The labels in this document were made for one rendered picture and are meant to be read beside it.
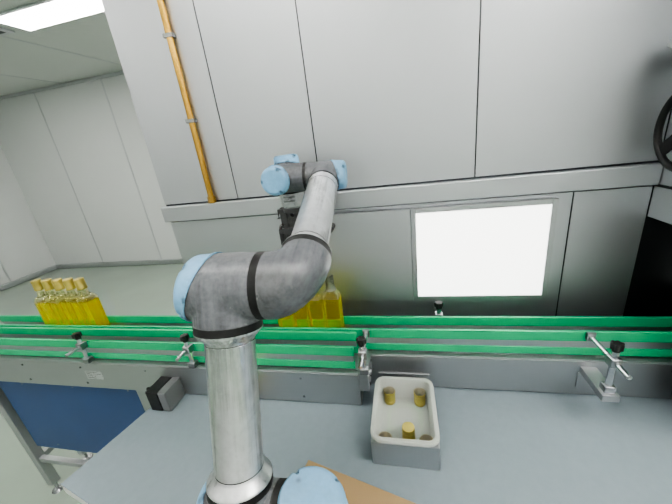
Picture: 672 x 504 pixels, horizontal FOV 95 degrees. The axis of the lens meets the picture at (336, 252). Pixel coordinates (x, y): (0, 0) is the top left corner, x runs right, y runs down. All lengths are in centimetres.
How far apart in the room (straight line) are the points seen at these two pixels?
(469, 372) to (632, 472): 40
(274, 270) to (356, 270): 67
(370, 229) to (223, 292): 67
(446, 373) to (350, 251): 51
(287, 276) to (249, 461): 33
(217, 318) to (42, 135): 618
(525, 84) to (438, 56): 25
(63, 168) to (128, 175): 114
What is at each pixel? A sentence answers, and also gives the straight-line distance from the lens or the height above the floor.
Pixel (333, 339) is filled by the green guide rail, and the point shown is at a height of 94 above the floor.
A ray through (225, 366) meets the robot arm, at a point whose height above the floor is 124.
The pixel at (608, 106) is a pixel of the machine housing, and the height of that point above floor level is 156.
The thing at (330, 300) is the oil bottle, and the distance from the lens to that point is 103.
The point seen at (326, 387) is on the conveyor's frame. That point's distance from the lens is 108.
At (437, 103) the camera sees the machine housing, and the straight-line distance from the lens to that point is 106.
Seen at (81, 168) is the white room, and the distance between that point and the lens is 621.
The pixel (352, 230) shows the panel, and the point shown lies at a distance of 108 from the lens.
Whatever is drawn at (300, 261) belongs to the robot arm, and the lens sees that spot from 50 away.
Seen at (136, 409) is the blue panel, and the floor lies 63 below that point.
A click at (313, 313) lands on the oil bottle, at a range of 108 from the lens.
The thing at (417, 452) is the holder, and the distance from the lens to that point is 94.
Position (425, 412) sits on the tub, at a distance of 107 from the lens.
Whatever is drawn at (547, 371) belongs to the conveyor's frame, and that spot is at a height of 84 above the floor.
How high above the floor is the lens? 156
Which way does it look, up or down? 20 degrees down
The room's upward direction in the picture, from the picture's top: 7 degrees counter-clockwise
